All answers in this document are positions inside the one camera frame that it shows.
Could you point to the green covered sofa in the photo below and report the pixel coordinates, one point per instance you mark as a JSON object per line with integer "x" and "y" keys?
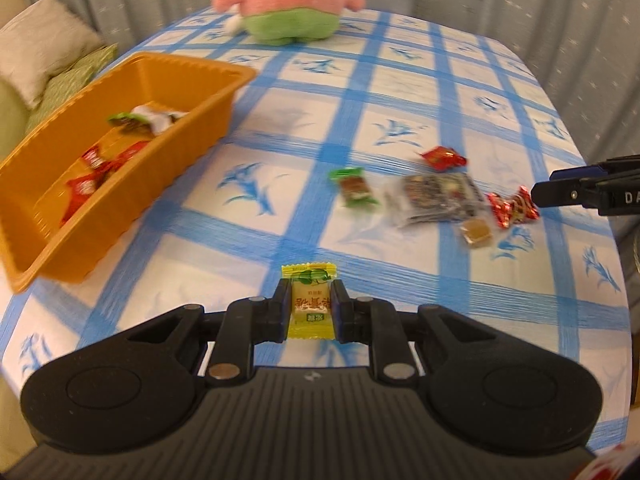
{"x": 10, "y": 115}

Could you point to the dark red candy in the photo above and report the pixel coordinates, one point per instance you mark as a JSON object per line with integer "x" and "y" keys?
{"x": 512, "y": 207}

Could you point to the red white packet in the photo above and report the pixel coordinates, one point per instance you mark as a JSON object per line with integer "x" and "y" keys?
{"x": 612, "y": 465}

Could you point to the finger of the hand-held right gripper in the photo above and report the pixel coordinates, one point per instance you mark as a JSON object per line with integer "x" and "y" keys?
{"x": 575, "y": 174}
{"x": 565, "y": 194}

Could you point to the large red snack packet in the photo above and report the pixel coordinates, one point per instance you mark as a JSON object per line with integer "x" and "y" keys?
{"x": 82, "y": 187}

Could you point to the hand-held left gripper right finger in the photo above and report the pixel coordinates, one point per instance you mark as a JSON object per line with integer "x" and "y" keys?
{"x": 345, "y": 315}

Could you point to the green red small candy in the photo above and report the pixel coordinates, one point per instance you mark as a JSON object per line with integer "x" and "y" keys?
{"x": 355, "y": 187}

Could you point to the clear packet of dark snack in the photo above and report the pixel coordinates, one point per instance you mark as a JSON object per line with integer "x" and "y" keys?
{"x": 435, "y": 197}

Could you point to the red twisted candy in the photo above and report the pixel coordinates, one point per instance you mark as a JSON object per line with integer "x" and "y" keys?
{"x": 95, "y": 157}

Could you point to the orange plastic tray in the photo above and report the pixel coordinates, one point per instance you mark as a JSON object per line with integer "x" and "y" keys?
{"x": 165, "y": 170}

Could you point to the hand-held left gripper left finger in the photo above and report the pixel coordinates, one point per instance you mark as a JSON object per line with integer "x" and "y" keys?
{"x": 280, "y": 315}

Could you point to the brown candy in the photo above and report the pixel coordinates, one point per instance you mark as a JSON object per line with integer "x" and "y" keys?
{"x": 477, "y": 232}

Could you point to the pink starfish plush toy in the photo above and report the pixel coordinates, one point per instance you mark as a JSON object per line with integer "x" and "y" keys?
{"x": 285, "y": 0}

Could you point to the beige cushion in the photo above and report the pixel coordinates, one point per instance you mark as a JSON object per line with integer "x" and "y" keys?
{"x": 40, "y": 45}

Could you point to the green zigzag cushion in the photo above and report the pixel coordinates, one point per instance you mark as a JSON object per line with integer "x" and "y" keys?
{"x": 75, "y": 75}

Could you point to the silver green snack packet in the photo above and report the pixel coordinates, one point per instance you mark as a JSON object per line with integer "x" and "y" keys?
{"x": 155, "y": 117}

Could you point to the yellow candy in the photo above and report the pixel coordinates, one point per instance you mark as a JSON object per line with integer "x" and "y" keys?
{"x": 310, "y": 310}

